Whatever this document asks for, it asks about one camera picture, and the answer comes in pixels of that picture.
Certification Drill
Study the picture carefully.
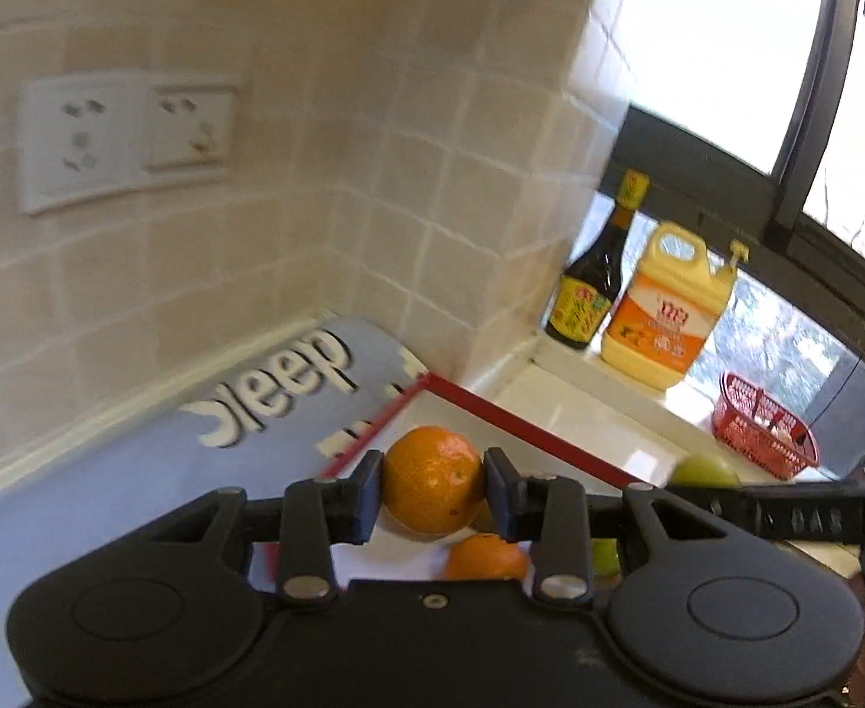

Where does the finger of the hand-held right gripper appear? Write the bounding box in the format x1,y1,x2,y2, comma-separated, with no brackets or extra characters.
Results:
667,484,764,532

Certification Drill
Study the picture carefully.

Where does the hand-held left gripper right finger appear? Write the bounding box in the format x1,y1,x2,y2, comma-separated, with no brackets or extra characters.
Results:
483,446,773,602

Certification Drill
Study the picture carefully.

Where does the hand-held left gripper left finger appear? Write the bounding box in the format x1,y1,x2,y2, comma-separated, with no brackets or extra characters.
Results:
133,450,385,602

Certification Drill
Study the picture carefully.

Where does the green apple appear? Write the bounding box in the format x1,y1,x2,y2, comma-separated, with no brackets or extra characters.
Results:
589,537,623,578
670,454,741,489

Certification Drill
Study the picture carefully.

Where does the large orange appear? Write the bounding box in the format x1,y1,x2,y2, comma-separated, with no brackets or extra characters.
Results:
381,425,485,538

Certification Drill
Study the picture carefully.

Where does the red gift box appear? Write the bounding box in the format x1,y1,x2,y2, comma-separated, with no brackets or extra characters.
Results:
266,372,673,591

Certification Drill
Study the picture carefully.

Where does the small tangerine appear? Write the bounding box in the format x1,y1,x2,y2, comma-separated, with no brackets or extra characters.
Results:
443,532,532,582

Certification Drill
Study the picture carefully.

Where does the red plastic basket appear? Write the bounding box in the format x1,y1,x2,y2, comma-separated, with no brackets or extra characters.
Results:
711,372,821,479

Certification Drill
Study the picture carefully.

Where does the yellow detergent jug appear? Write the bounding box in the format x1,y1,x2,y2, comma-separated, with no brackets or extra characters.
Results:
599,221,752,392

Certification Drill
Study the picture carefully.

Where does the dark soy sauce bottle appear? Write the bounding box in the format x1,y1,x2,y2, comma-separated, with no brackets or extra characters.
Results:
543,168,651,352

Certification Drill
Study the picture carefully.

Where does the blue printed mat pink fringe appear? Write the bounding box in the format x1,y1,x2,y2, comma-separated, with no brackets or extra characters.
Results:
0,316,428,708

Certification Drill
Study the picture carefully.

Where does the dark window frame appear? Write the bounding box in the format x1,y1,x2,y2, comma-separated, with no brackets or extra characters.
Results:
598,0,865,385

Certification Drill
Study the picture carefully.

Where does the cream wall socket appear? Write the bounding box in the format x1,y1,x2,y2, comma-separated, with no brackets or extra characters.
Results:
141,81,238,172

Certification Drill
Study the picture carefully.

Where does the white wall socket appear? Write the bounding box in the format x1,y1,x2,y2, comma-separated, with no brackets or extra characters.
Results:
17,72,146,217

